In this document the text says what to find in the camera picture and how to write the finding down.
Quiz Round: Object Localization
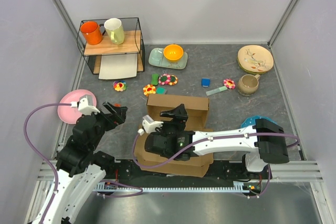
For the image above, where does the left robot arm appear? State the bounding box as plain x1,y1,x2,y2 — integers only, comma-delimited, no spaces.
33,98,128,223

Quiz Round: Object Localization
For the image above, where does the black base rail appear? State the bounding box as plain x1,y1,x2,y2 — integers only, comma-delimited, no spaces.
105,159,268,188

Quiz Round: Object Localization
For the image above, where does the pale green mug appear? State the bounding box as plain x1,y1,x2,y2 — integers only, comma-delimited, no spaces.
104,18,124,45

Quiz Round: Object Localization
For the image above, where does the black wire wooden shelf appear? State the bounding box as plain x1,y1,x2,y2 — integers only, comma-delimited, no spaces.
76,17,145,75

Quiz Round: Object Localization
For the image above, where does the pink flower toy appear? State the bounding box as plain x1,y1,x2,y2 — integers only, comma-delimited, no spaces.
223,78,236,90

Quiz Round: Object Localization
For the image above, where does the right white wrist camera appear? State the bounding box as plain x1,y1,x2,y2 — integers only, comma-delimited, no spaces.
138,115,163,135

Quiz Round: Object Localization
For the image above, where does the beige floral plate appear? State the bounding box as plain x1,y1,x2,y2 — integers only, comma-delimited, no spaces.
237,45,274,68

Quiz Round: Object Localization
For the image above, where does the green plate under floral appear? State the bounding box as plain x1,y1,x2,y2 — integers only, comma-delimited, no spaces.
238,61,272,74

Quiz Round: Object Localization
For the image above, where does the pale green tray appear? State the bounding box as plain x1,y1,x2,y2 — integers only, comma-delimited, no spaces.
149,48,188,70

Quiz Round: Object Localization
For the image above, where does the orange yellow flower toy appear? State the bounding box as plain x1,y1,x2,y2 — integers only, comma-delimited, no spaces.
143,84,156,97

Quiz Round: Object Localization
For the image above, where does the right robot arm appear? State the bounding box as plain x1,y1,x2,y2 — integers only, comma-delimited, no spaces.
142,104,289,179

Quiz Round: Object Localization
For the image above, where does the white square plate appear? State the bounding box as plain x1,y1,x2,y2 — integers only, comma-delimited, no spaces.
98,54,138,80

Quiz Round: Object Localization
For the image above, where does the rainbow flower toy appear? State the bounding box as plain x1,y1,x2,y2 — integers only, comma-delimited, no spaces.
113,80,128,92

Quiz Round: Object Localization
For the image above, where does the teal square sponge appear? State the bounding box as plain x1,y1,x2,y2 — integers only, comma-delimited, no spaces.
156,87,167,94

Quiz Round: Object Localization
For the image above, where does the pale green stick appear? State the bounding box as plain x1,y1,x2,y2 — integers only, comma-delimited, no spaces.
206,86,227,96

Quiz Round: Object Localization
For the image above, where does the blue polka dot plate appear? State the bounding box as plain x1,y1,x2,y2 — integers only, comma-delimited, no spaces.
240,115,276,128

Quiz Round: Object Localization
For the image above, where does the orange bowl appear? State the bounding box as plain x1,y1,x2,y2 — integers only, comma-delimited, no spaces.
163,44,184,62

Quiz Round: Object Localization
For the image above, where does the orange mug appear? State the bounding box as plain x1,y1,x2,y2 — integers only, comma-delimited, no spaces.
80,20,103,45

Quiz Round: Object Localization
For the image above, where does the blue small box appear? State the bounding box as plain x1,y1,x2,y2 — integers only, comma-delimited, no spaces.
201,78,211,88

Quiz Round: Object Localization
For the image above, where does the pink plate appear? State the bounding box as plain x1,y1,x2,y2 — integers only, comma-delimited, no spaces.
57,89,97,124

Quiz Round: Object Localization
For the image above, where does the brown ceramic cup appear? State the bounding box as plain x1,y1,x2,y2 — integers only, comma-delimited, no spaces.
237,74,260,96

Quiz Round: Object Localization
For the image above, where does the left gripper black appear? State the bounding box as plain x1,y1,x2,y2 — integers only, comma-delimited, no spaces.
89,101,128,150

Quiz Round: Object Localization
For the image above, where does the brown cardboard box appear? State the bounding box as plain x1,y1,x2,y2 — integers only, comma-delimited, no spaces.
133,94,214,177

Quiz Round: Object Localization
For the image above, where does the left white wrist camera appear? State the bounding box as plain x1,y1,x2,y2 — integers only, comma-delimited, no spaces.
70,94,100,115

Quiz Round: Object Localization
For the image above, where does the green bone toy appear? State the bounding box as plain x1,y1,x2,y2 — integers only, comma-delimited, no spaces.
151,73,159,86

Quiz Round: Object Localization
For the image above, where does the green double flower toy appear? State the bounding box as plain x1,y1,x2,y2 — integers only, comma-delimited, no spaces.
158,73,178,86

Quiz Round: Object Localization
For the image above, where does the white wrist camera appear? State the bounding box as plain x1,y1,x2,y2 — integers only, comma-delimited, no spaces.
70,94,100,115
138,115,163,135

